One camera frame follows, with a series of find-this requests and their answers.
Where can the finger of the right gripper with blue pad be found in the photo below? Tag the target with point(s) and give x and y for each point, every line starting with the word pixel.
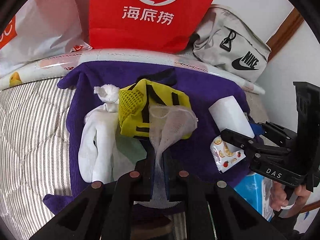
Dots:
pixel 156 175
pixel 169 174

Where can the white gauze net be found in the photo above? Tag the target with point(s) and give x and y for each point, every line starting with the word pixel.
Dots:
pixel 168 125

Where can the blue tissue pack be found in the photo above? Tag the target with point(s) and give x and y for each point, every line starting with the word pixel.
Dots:
pixel 255 189

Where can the fruit print wet wipe packet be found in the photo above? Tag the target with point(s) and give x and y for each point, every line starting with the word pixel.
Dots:
pixel 223 156

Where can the yellow black mesh pouch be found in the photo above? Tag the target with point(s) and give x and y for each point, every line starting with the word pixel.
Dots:
pixel 148 90

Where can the person's right hand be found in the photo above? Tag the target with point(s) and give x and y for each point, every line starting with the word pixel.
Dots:
pixel 278 198

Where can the purple towel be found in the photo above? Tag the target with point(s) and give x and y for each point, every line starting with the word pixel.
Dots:
pixel 194 153

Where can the grey Nike bag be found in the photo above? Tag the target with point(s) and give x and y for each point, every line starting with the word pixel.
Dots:
pixel 226 42

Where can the rolled white printed mat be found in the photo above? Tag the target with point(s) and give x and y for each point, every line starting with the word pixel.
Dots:
pixel 59 66

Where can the red paper shopping bag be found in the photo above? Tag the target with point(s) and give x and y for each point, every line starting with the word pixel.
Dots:
pixel 157 25

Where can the white Miniso plastic bag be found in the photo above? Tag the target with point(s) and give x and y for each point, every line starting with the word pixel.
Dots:
pixel 41 29

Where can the wooden door frame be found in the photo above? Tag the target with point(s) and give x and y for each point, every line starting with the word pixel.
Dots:
pixel 284 33

